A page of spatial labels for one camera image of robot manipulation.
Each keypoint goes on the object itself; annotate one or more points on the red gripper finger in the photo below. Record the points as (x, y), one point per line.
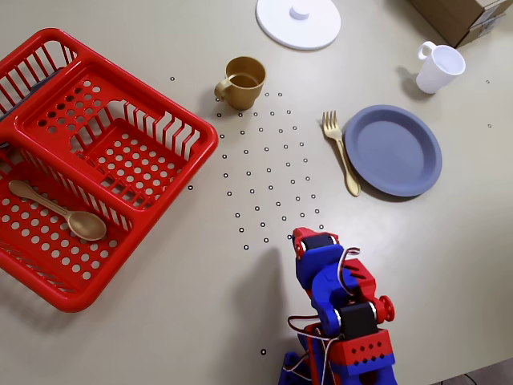
(298, 240)

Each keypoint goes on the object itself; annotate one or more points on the blue gripper body with servo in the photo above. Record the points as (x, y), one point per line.
(315, 243)

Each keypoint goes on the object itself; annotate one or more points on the golden plastic fork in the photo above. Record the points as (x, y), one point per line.
(332, 129)

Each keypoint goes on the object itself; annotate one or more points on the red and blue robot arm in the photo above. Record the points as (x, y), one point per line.
(360, 353)

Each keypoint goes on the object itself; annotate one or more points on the grey plastic plate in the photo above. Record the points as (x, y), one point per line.
(394, 150)

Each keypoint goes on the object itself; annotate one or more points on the white round plate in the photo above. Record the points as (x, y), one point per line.
(298, 30)

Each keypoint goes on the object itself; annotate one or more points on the grey plastic fork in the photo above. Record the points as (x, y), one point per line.
(3, 145)

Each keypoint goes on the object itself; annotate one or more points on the golden plastic cup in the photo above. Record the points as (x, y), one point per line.
(244, 86)

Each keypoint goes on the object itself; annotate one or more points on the golden plastic spoon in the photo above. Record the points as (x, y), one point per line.
(86, 226)

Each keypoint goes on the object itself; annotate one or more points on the white plastic cup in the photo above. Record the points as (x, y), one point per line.
(437, 70)

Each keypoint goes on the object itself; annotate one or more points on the red plastic dish basket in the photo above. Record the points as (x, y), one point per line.
(112, 120)

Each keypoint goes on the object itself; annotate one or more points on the brown cardboard box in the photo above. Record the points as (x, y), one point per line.
(453, 16)

